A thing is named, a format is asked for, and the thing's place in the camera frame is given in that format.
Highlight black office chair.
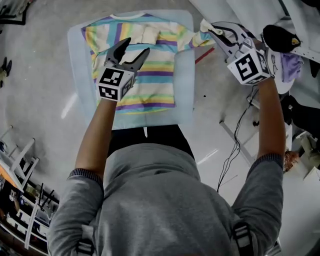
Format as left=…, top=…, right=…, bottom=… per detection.
left=252, top=94, right=320, bottom=141

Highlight person's left forearm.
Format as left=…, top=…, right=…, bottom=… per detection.
left=74, top=98, right=118, bottom=176

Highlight person's black trousers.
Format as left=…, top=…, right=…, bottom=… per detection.
left=107, top=124, right=196, bottom=161

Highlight light blue padded table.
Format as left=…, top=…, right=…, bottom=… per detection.
left=67, top=9, right=196, bottom=131

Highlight crumpled purple cloth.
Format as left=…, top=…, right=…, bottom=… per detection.
left=280, top=52, right=305, bottom=84

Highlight thin black cable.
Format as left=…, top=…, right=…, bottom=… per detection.
left=216, top=87, right=260, bottom=193

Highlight person's right forearm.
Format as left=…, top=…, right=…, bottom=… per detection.
left=256, top=79, right=287, bottom=161

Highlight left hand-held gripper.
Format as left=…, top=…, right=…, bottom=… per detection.
left=95, top=37, right=151, bottom=102

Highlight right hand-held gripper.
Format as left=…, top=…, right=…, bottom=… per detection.
left=207, top=21, right=274, bottom=87

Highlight round white side table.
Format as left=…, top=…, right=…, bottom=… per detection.
left=268, top=48, right=301, bottom=95

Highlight grey backpack strap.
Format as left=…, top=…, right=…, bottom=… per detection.
left=74, top=224, right=97, bottom=256
left=232, top=222, right=255, bottom=256

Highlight orange sheet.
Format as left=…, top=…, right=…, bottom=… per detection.
left=0, top=166, right=20, bottom=192

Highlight white cluttered shelf unit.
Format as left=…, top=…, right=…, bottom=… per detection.
left=0, top=197, right=60, bottom=251

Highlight black metal rack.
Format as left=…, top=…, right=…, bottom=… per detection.
left=37, top=183, right=56, bottom=211

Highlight white frame stand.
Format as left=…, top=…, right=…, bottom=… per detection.
left=0, top=124, right=41, bottom=193

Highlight red stick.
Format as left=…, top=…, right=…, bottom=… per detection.
left=194, top=47, right=215, bottom=65

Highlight pastel striped shirt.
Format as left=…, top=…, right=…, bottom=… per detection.
left=81, top=12, right=225, bottom=115

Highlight black-rimmed glasses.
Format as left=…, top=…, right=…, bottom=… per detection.
left=271, top=54, right=279, bottom=76

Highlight person's grey sweatshirt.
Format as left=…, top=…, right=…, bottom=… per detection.
left=47, top=143, right=285, bottom=256

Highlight black frame table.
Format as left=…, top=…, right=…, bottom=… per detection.
left=0, top=0, right=33, bottom=26

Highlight black hanging cap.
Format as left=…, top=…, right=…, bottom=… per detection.
left=262, top=24, right=302, bottom=54

